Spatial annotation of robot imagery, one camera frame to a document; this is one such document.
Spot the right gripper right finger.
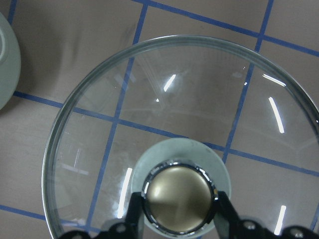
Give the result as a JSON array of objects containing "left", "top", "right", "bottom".
[{"left": 213, "top": 190, "right": 319, "bottom": 239}]

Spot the glass pot lid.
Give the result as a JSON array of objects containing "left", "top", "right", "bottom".
[{"left": 42, "top": 36, "right": 319, "bottom": 239}]

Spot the pale green cooking pot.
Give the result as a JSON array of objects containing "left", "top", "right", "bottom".
[{"left": 0, "top": 14, "right": 21, "bottom": 108}]

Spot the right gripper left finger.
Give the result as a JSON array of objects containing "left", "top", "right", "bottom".
[{"left": 58, "top": 191, "right": 146, "bottom": 239}]

